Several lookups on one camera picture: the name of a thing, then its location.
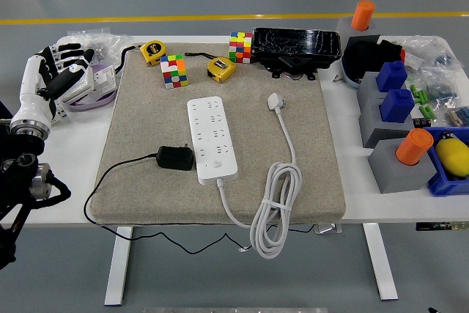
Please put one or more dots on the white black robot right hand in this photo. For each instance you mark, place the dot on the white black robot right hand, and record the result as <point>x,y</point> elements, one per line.
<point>433,311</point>

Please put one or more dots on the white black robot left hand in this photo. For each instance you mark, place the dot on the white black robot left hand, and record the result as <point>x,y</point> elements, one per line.
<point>31,82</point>

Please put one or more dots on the black power adapter plug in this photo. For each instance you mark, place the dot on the black power adapter plug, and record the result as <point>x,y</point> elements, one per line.
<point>175,158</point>

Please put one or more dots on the white power strip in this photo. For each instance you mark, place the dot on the white power strip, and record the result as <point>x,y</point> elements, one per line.
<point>210,137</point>

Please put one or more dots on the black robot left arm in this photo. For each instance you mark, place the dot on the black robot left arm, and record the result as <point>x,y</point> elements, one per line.
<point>18,166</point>

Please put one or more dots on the small black circuit board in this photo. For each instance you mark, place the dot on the small black circuit board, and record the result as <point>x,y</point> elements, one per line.
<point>423,122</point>

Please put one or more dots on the purple tape roll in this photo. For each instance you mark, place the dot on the purple tape roll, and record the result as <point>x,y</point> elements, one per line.
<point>91,105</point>

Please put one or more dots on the white table leg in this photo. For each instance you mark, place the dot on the white table leg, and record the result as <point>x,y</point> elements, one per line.
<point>381,261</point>
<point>119,265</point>

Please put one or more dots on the clear bag of metal screws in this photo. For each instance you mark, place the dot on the clear bag of metal screws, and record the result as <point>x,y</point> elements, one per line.
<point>106,43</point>

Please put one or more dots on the black strip under table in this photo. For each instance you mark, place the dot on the black strip under table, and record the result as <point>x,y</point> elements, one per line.
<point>441,226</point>

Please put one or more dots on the yellow tape measure black label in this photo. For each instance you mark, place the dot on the yellow tape measure black label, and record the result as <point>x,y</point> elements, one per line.
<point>153,51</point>

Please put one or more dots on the blue plastic bin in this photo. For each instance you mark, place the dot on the blue plastic bin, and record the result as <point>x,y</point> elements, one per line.
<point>445,184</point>

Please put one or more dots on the grey block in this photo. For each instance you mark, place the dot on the grey block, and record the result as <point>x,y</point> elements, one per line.
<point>344,27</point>
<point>373,126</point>
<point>366,89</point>
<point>401,177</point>

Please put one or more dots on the puzzle cube large cells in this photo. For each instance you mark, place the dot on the puzzle cube large cells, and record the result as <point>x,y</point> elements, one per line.
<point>174,71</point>

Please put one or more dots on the yellow oval object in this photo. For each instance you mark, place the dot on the yellow oval object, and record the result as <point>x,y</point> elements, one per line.
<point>454,155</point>

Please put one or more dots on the orange cylinder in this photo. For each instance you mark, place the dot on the orange cylinder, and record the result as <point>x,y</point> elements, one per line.
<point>414,146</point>
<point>362,14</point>

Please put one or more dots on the yellow tape measure clear window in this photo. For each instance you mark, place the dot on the yellow tape measure clear window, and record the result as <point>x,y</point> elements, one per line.
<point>221,69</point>

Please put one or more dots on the green cylinder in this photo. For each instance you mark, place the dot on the green cylinder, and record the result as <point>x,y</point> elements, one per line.
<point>414,91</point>
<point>425,110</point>
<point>433,113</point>
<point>422,96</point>

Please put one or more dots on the clear bag of striped parts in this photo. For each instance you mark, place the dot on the clear bag of striped parts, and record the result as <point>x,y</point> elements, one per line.
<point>459,115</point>

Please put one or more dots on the blue block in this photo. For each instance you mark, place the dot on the blue block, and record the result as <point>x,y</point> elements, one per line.
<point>396,106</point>
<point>391,76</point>

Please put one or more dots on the puzzle cube small cells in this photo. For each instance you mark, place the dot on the puzzle cube small cells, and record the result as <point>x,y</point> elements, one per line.
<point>240,47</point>

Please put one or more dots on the clear bag of blue parts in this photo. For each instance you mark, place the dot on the clear bag of blue parts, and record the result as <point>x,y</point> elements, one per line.
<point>441,59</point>
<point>441,90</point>

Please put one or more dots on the grey-brown mat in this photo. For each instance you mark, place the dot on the grey-brown mat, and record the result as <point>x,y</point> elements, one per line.
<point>256,144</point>

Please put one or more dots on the pale blue-rimmed bowl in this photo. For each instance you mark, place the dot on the pale blue-rimmed bowl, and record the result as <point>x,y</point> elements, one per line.
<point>348,73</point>

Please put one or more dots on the clear bag with white label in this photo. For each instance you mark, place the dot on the clear bag with white label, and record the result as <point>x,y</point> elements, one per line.
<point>414,58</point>

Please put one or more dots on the black cloth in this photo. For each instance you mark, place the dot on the black cloth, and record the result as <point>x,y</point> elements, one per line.
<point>362,58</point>

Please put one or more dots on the metal bracket under table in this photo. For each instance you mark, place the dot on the metal bracket under table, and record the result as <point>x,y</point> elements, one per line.
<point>328,228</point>

